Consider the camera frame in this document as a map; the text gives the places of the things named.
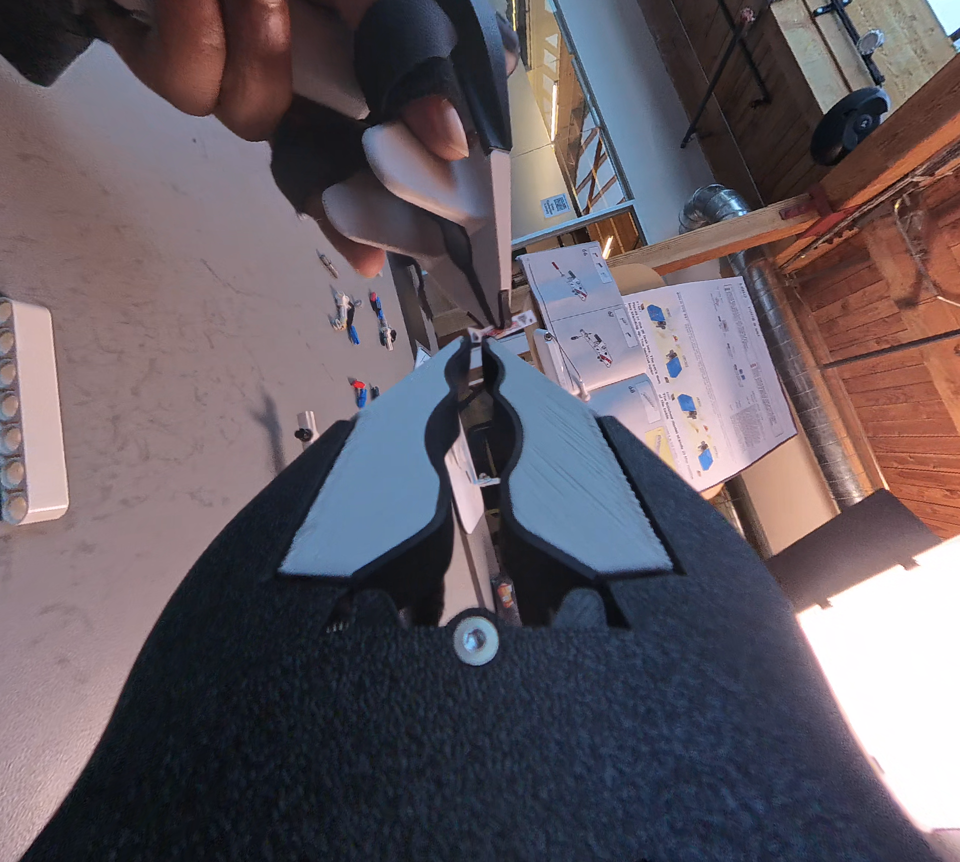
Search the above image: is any printed instruction sheet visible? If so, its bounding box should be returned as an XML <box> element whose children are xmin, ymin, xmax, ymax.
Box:
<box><xmin>621</xmin><ymin>277</ymin><xmax>798</xmax><ymax>496</ymax></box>

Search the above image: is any black round ceiling lamp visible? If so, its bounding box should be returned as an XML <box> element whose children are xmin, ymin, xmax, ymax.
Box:
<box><xmin>810</xmin><ymin>85</ymin><xmax>894</xmax><ymax>167</ymax></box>

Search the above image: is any red white lego sticker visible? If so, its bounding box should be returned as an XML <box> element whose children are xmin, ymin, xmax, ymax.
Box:
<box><xmin>468</xmin><ymin>310</ymin><xmax>539</xmax><ymax>347</ymax></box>

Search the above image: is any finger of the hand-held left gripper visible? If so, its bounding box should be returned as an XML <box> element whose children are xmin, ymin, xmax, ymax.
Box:
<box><xmin>438</xmin><ymin>149</ymin><xmax>516</xmax><ymax>332</ymax></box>

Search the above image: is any dark hanging panel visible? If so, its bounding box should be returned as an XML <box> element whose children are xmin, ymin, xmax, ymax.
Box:
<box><xmin>765</xmin><ymin>489</ymin><xmax>945</xmax><ymax>613</ymax></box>

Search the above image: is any white lego beam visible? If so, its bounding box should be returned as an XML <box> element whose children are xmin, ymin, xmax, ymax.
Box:
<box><xmin>0</xmin><ymin>295</ymin><xmax>71</xmax><ymax>527</ymax></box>

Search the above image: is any person's left hand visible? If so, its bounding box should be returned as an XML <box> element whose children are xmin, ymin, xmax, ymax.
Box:
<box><xmin>71</xmin><ymin>0</ymin><xmax>475</xmax><ymax>280</ymax></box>

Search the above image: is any lego sticker sheet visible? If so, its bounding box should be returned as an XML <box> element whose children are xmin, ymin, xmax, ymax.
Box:
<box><xmin>442</xmin><ymin>419</ymin><xmax>505</xmax><ymax>535</ymax></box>

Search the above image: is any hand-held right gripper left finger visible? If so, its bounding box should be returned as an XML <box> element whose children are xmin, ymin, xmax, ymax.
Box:
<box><xmin>279</xmin><ymin>337</ymin><xmax>472</xmax><ymax>627</ymax></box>

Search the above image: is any white wooden book stand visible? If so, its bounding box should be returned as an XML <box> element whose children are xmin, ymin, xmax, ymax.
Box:
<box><xmin>525</xmin><ymin>262</ymin><xmax>751</xmax><ymax>503</ymax></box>

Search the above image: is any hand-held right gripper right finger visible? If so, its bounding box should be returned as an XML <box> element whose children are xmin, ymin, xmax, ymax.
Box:
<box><xmin>481</xmin><ymin>337</ymin><xmax>675</xmax><ymax>627</ymax></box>

